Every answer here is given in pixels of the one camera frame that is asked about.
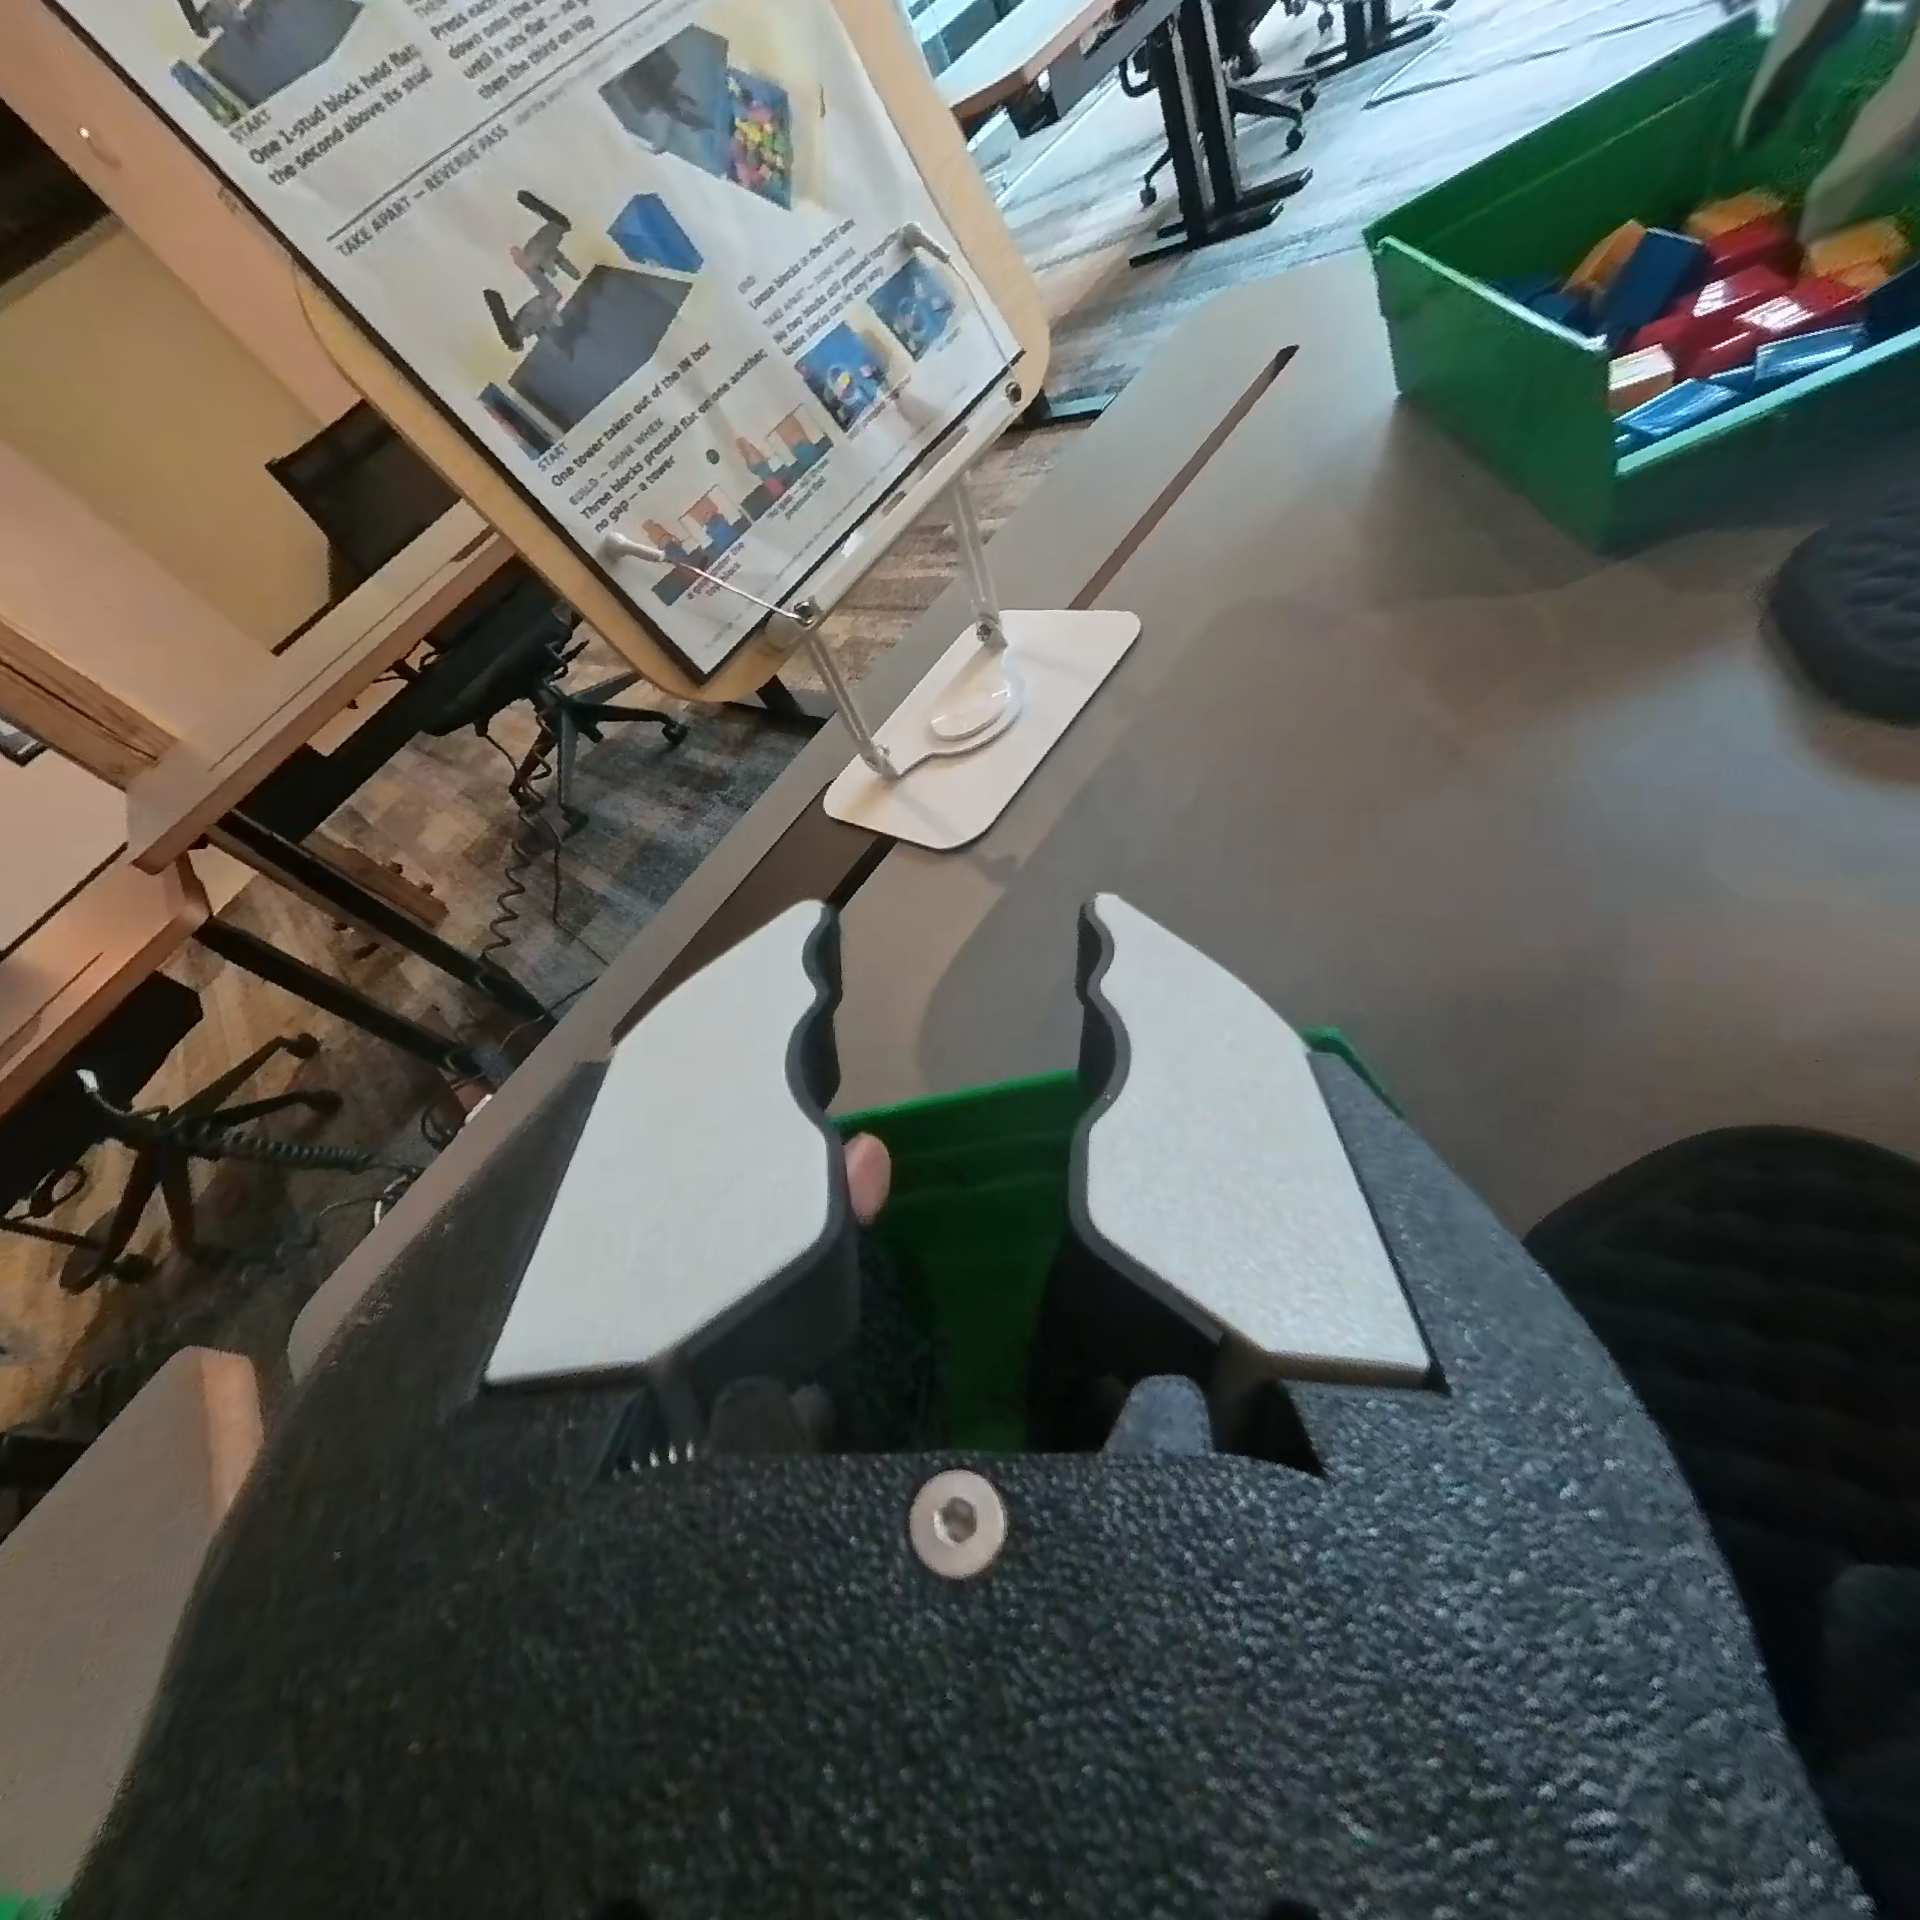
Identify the pile of blocks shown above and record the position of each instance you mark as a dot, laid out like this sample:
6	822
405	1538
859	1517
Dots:
1726	316

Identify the green plastic bin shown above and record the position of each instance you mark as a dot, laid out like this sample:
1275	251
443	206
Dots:
976	1201
1501	390

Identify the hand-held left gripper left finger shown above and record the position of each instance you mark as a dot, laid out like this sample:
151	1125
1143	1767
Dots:
675	1185

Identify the wooden desk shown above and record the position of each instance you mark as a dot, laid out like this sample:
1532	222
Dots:
301	705
1080	60

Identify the black quilted wrist pad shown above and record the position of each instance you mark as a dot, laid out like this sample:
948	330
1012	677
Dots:
1861	621

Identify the black round pad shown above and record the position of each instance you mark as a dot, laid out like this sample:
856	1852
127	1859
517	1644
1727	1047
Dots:
1726	1321

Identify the instruction poster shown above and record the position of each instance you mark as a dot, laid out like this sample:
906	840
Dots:
600	300

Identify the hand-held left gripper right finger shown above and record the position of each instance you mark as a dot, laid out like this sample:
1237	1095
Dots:
1260	1201

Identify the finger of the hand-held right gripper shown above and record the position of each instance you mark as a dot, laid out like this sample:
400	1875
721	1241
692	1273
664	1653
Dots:
1876	141
1801	60

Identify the person's left hand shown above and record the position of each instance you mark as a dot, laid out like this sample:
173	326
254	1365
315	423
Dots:
870	1176

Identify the white poster stand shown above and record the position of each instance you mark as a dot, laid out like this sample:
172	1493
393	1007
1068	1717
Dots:
991	705

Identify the black office chair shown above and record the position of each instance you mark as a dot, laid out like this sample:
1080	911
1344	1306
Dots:
556	691
166	1141
1267	96

